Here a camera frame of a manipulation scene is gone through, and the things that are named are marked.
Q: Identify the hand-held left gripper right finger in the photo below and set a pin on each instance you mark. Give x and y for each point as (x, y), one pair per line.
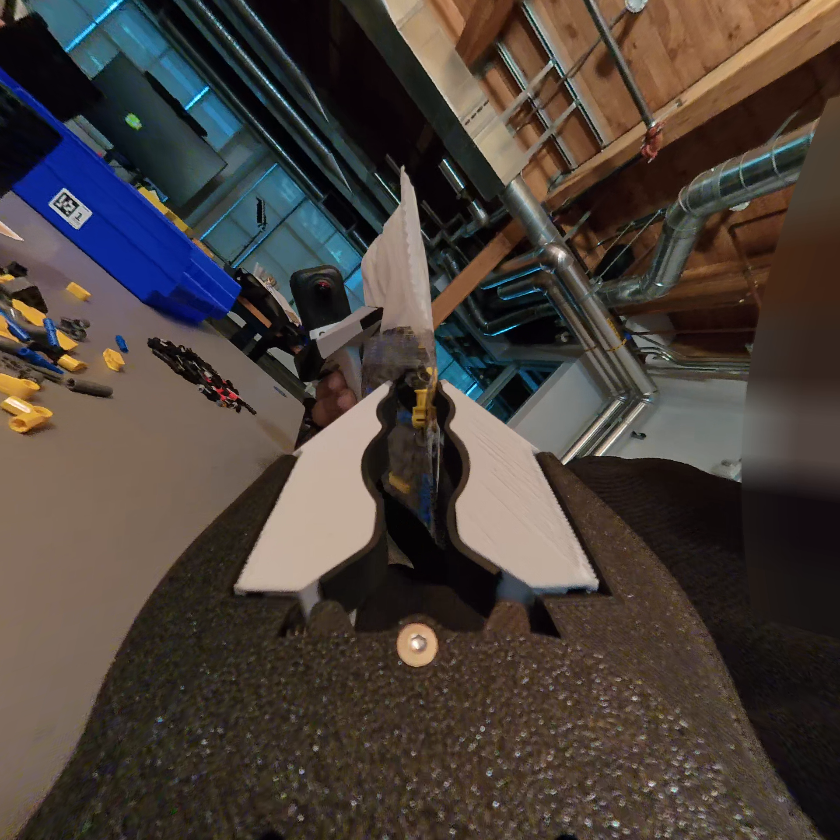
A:
(525, 518)

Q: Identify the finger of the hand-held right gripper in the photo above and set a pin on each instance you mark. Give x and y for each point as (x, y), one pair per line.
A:
(344, 331)

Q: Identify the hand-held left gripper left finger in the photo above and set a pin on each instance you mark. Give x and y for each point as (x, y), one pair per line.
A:
(308, 518)

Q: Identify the clear bag of small pieces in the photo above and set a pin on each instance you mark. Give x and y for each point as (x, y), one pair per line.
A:
(400, 262)

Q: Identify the blue plastic bin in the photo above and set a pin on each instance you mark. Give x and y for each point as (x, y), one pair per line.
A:
(151, 249)

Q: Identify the person's right hand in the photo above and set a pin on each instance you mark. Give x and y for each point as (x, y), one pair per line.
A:
(334, 400)

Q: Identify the black light stand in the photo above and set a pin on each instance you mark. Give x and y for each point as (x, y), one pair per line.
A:
(260, 216)

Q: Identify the pile of black pins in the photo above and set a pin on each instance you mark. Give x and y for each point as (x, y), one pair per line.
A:
(190, 367)

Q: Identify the yellow plastic bin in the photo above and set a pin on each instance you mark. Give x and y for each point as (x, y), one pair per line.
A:
(164, 207)

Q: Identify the small yellow connector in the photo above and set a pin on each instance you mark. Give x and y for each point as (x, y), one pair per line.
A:
(113, 359)
(79, 291)

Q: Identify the silver pipes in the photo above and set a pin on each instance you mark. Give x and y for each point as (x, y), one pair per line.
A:
(558, 262)

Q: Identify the large dark monitor screen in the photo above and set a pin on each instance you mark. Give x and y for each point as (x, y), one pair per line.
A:
(151, 131)

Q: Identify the dark grey ribbed tube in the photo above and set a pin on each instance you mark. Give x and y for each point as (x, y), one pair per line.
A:
(88, 387)

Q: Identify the pile of yellow blue pieces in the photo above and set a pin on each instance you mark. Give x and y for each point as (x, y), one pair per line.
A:
(19, 387)

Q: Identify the black rectangular box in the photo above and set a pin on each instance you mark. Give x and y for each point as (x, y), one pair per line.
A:
(52, 65)

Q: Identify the wooden post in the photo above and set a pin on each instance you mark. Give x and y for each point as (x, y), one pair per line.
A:
(485, 262)

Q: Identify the rectangular metal duct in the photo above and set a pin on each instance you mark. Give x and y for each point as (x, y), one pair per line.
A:
(426, 65)

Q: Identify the silver round spiral duct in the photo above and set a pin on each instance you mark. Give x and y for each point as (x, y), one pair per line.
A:
(689, 216)

